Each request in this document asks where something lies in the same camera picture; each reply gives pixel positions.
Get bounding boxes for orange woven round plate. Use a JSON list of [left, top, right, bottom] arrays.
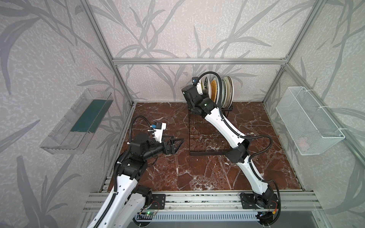
[[211, 79, 218, 102]]

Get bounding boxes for light green flower plate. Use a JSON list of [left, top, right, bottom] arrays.
[[221, 79, 224, 109]]

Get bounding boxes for cream plate with plum blossoms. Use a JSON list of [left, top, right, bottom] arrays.
[[228, 77, 234, 108]]

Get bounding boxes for black wire dish rack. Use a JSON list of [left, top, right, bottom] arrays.
[[187, 98, 231, 156]]

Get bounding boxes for white plate dark green rim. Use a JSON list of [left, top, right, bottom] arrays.
[[204, 77, 212, 98]]

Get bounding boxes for white plate cloud emblem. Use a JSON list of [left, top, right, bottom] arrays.
[[216, 76, 222, 107]]

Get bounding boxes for sunburst plate teal rim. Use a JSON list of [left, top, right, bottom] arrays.
[[226, 77, 231, 108]]

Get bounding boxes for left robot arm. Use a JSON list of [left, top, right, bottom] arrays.
[[89, 116, 184, 228]]

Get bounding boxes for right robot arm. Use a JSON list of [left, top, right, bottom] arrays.
[[182, 71, 275, 207]]

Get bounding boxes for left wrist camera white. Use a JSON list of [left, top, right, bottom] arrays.
[[150, 123, 166, 143]]

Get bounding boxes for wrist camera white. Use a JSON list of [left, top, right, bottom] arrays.
[[150, 123, 166, 143], [192, 77, 200, 86]]

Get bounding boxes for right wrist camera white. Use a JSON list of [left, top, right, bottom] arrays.
[[192, 77, 200, 86]]

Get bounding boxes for aluminium front rail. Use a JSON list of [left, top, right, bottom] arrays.
[[82, 190, 323, 213]]

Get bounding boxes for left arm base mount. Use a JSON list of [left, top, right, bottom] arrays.
[[132, 185, 166, 210]]

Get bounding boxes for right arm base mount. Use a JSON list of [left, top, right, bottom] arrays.
[[239, 192, 279, 210]]

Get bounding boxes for clear plastic wall tray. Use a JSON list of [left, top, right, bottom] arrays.
[[40, 89, 114, 155]]

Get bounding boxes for white wire mesh basket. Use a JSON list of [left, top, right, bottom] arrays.
[[276, 86, 345, 156]]

